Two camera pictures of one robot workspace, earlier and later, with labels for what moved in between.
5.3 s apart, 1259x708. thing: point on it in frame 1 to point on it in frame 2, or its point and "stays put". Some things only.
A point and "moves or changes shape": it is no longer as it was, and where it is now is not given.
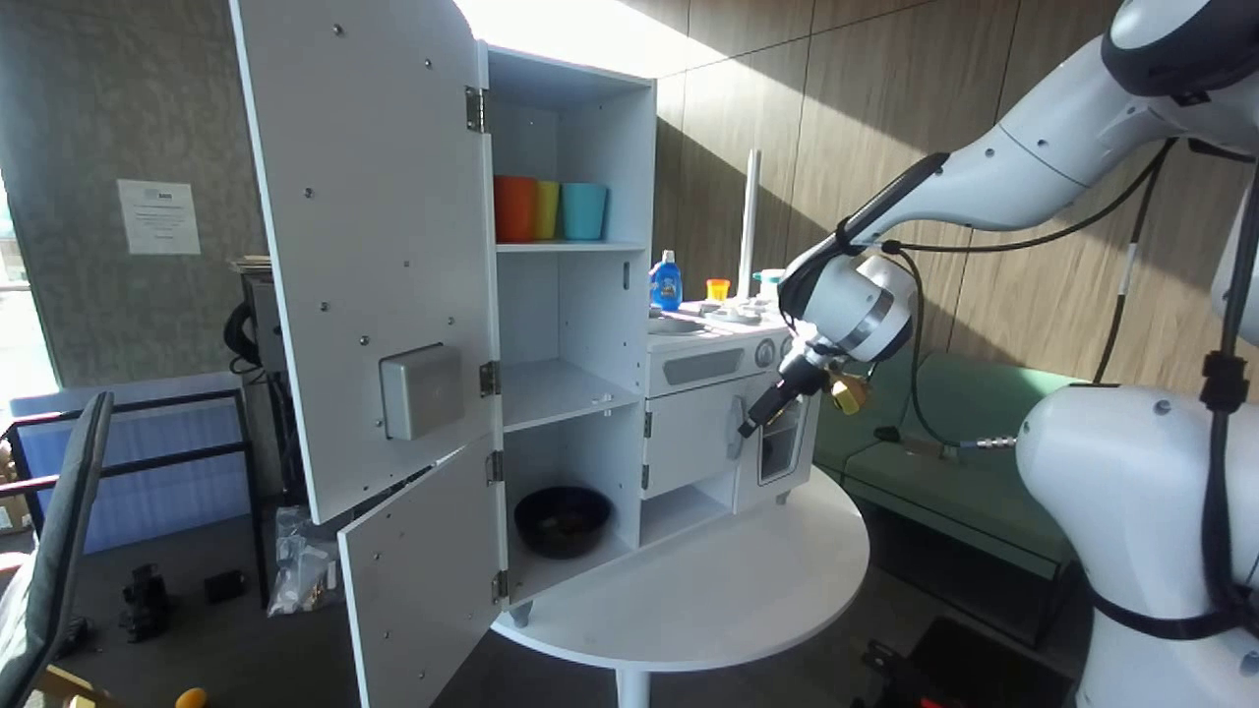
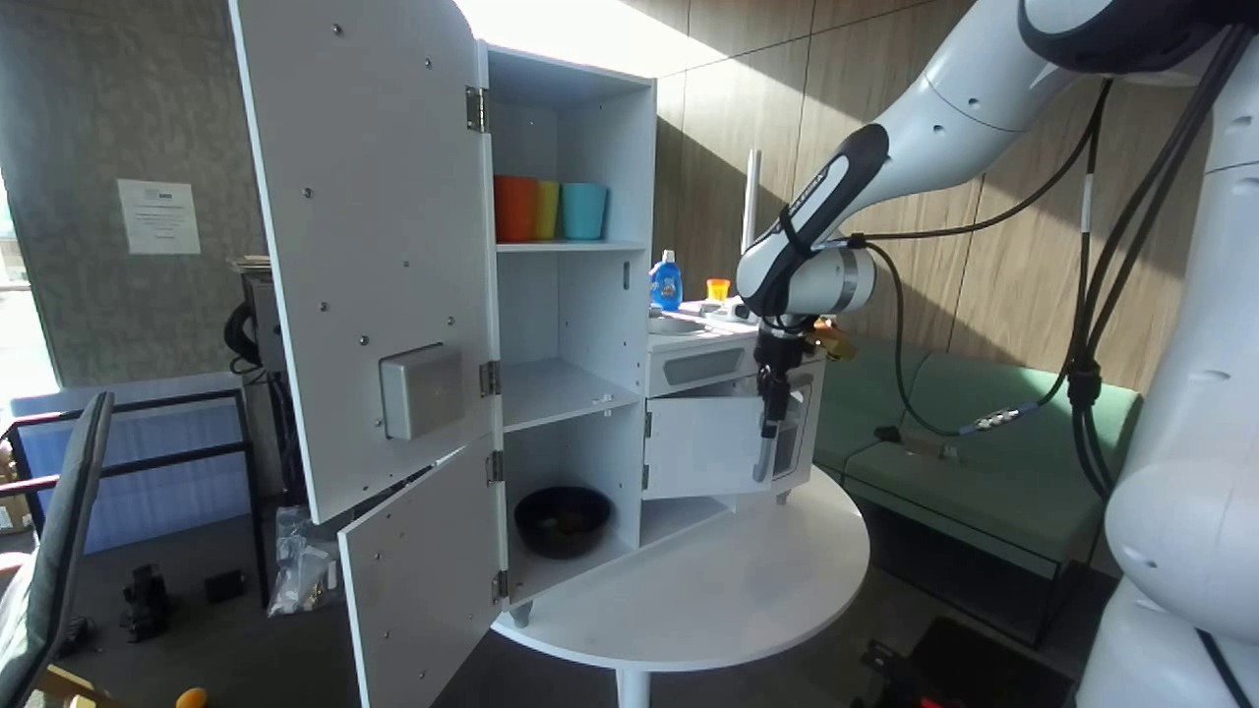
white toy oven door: [783, 445] stays put
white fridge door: [370, 145] stays put
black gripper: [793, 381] to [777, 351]
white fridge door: [422, 577] stays put
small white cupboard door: [692, 439] moves or changes shape
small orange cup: [718, 289] stays put
